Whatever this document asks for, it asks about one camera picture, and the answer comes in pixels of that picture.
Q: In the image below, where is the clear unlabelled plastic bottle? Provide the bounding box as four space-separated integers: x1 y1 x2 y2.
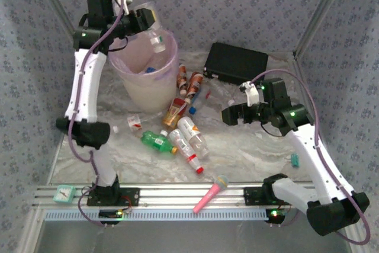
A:
211 82 236 107

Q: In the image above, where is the clear bottle red white label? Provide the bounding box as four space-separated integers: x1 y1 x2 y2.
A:
134 0 167 55

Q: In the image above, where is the clear bottle orange white label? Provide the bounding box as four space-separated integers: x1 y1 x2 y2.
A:
176 116 210 159

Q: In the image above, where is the brown label plastic bottle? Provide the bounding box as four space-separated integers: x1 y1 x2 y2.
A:
185 71 204 100
176 63 188 92

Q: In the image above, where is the clear bottle red cap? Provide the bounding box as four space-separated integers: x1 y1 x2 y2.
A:
168 128 205 175

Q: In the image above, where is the green plastic bottle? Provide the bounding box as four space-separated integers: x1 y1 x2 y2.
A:
140 130 178 155

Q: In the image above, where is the clear bottle small red label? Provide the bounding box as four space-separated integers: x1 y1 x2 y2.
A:
112 112 164 134

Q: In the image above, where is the translucent pink plastic bin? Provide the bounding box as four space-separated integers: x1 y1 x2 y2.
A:
108 29 179 114

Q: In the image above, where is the black rectangular box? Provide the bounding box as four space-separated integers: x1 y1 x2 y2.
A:
203 41 269 85

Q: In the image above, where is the yellow red juice bottle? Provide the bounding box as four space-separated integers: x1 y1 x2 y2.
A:
162 97 188 130

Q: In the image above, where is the pink toy microphone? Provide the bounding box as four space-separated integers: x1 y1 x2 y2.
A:
192 175 230 214

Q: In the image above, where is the small black circuit board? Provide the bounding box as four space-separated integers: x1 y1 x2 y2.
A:
265 208 287 225
98 209 124 220

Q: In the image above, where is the mint green alarm clock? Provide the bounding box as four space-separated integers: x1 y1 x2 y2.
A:
52 184 75 206

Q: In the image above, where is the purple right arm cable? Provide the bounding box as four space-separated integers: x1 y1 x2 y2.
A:
250 68 372 246

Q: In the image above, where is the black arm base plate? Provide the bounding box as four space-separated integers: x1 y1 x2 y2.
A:
243 187 298 206
86 187 140 207

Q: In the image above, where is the aluminium mounting rail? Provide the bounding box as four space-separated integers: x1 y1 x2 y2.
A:
33 182 316 210

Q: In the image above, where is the white slotted cable duct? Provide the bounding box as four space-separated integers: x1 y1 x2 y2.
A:
43 209 275 222

